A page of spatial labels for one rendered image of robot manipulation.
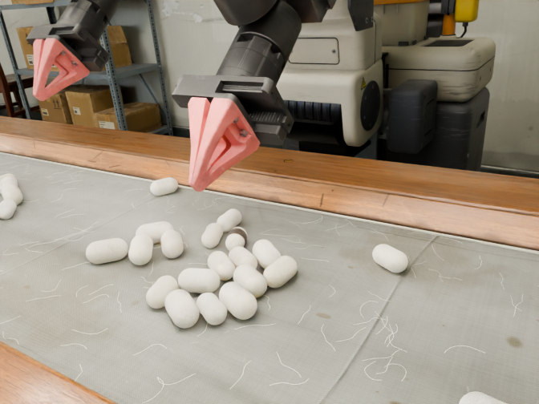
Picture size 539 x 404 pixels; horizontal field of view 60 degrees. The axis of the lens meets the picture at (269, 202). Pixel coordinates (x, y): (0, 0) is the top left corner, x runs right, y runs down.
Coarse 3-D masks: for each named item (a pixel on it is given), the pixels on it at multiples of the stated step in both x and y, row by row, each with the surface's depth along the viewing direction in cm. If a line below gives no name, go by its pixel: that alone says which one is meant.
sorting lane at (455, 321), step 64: (64, 192) 61; (128, 192) 60; (192, 192) 58; (0, 256) 47; (64, 256) 46; (192, 256) 44; (320, 256) 42; (448, 256) 41; (512, 256) 40; (0, 320) 37; (64, 320) 36; (128, 320) 36; (256, 320) 35; (320, 320) 34; (384, 320) 34; (448, 320) 33; (512, 320) 33; (128, 384) 30; (192, 384) 30; (256, 384) 29; (320, 384) 29; (384, 384) 28; (448, 384) 28; (512, 384) 28
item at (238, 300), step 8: (224, 288) 36; (232, 288) 35; (240, 288) 35; (224, 296) 35; (232, 296) 35; (240, 296) 34; (248, 296) 34; (224, 304) 35; (232, 304) 34; (240, 304) 34; (248, 304) 34; (256, 304) 34; (232, 312) 34; (240, 312) 34; (248, 312) 34
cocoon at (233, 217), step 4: (228, 212) 48; (232, 212) 48; (236, 212) 48; (240, 212) 49; (220, 216) 47; (224, 216) 47; (228, 216) 47; (232, 216) 48; (236, 216) 48; (240, 216) 48; (220, 220) 47; (224, 220) 47; (228, 220) 47; (232, 220) 47; (236, 220) 48; (240, 220) 48; (220, 224) 47; (224, 224) 47; (228, 224) 47; (232, 224) 47; (236, 224) 48; (224, 228) 47; (228, 228) 47
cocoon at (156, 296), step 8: (160, 280) 37; (168, 280) 37; (152, 288) 36; (160, 288) 36; (168, 288) 37; (176, 288) 38; (152, 296) 36; (160, 296) 36; (152, 304) 36; (160, 304) 36
